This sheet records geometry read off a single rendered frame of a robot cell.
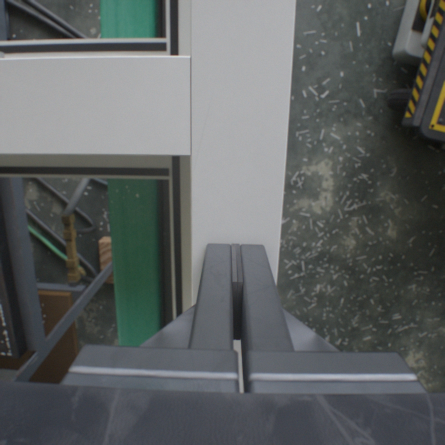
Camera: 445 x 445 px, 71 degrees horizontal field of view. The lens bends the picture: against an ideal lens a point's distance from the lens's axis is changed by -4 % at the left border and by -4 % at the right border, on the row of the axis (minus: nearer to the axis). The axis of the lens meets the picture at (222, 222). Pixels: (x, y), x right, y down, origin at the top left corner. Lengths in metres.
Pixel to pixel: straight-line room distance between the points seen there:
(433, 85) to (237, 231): 0.78
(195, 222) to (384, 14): 1.12
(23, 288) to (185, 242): 0.52
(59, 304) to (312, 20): 1.12
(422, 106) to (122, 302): 0.78
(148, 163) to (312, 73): 0.95
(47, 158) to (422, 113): 0.79
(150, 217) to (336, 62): 0.98
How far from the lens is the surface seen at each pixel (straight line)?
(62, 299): 1.02
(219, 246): 0.15
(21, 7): 1.29
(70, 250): 1.00
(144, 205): 0.23
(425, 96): 0.88
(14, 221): 0.66
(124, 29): 0.23
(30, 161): 0.24
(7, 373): 0.80
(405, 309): 1.45
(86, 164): 0.22
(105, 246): 1.19
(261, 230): 0.16
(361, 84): 1.17
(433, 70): 0.90
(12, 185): 0.65
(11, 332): 0.74
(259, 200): 0.15
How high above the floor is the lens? 1.08
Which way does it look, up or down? 73 degrees down
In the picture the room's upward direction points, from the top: 177 degrees counter-clockwise
